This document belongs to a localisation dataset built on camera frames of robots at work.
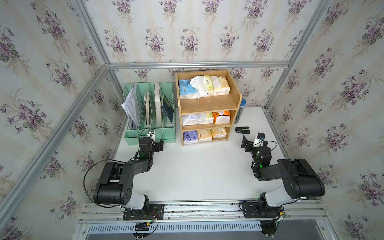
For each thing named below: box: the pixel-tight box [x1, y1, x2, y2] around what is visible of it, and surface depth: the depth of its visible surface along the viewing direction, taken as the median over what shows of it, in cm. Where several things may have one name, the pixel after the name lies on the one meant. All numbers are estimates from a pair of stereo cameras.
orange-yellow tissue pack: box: [211, 75, 231, 96], surface depth 83 cm
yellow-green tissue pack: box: [190, 75, 215, 100], surface depth 80 cm
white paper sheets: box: [121, 82, 140, 130], surface depth 90 cm
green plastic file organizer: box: [123, 82, 176, 146], surface depth 100 cm
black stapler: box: [235, 126, 251, 134], surface depth 107 cm
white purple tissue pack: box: [181, 113, 203, 127], surface depth 85 cm
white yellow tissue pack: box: [197, 112, 214, 125], surface depth 87 cm
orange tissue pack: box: [212, 110, 231, 124], surface depth 87 cm
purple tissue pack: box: [183, 130, 199, 145], surface depth 97 cm
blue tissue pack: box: [179, 79, 198, 99], surface depth 81 cm
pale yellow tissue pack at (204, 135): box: [197, 128, 213, 143], surface depth 98 cm
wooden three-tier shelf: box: [175, 69, 243, 146], surface depth 84 cm
